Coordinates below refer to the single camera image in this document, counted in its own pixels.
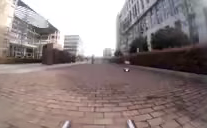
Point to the low brown hedge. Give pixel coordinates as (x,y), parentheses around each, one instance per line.
(11,60)

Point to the distant pale building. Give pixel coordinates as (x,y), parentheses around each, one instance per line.
(107,52)

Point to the red brick path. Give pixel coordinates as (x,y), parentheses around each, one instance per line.
(97,90)

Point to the small white robot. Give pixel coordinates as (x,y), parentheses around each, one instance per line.
(126,69)

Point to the white multi-storey building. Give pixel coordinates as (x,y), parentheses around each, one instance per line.
(72,44)

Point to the tall grey building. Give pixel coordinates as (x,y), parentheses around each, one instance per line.
(147,16)

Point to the dark trimmed hedge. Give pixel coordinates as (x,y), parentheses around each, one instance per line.
(177,59)

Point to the robot's own part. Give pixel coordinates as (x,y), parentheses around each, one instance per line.
(66,124)
(131,124)

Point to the dark round tree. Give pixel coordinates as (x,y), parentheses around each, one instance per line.
(138,44)
(169,38)

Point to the glass roofed building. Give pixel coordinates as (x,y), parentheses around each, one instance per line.
(21,30)

